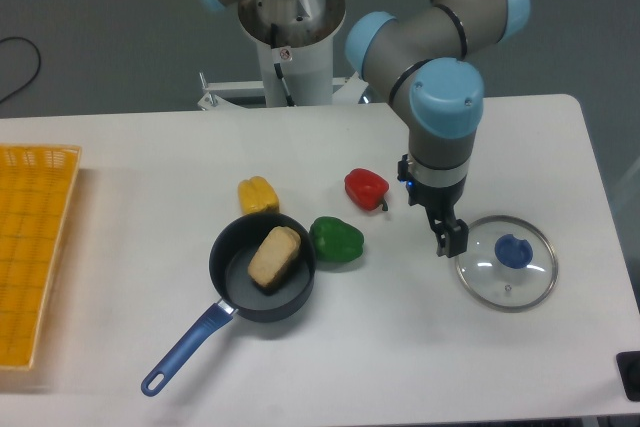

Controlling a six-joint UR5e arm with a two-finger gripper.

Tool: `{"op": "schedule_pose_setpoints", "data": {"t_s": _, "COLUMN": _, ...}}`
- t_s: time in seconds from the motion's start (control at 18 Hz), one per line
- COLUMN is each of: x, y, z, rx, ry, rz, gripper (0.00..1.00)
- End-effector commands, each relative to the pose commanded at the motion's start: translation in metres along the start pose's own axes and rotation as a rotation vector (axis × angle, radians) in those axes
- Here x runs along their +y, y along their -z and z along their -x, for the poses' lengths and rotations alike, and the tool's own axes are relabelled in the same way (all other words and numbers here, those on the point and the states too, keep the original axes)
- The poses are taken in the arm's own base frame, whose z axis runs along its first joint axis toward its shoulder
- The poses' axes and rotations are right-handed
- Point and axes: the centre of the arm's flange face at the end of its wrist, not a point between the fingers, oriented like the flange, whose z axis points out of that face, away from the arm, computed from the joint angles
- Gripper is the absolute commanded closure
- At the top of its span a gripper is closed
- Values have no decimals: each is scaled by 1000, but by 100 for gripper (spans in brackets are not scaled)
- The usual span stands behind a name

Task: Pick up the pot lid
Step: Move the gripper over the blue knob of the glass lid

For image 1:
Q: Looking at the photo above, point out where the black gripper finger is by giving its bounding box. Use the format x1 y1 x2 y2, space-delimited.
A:
444 219 469 254
432 222 448 257

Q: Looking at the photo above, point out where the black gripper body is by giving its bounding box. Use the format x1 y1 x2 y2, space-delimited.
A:
397 154 468 227

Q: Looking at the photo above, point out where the glass pot lid blue knob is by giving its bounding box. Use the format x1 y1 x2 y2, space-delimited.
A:
453 215 559 313

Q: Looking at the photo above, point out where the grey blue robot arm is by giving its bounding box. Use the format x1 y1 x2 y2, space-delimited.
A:
201 0 531 257

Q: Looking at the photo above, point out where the red bell pepper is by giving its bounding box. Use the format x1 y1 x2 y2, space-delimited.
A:
344 168 389 212

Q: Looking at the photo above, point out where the green bell pepper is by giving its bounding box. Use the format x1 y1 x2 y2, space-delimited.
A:
310 216 365 263

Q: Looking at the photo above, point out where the tan bread loaf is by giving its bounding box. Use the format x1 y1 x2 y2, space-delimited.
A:
247 226 301 291

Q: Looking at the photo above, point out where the yellow bell pepper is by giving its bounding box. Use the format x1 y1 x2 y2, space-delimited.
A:
237 176 280 215

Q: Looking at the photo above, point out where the yellow woven basket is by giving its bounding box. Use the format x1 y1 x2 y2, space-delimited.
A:
1 144 82 370

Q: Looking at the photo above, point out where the black saucepan blue handle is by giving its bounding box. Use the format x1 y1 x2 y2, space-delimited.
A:
141 213 316 397

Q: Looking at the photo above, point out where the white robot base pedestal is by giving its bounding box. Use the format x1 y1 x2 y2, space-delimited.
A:
199 0 370 110

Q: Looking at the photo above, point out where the black cable on pedestal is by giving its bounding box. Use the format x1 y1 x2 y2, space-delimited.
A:
269 22 297 108

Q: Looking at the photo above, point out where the black cable on floor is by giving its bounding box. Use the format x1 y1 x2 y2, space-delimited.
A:
0 36 42 104

